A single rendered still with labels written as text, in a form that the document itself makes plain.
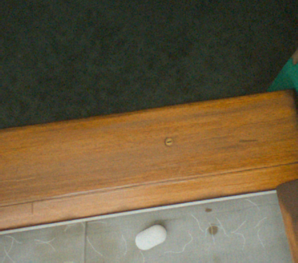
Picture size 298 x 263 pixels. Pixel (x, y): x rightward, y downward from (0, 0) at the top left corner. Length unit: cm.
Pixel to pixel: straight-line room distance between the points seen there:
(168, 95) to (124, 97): 11
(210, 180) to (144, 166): 8
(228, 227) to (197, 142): 11
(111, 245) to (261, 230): 18
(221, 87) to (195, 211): 85
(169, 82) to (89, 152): 85
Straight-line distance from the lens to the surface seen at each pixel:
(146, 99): 153
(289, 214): 68
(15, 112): 155
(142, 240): 71
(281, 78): 82
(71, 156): 72
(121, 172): 71
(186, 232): 73
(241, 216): 74
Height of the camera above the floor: 147
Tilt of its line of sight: 75 degrees down
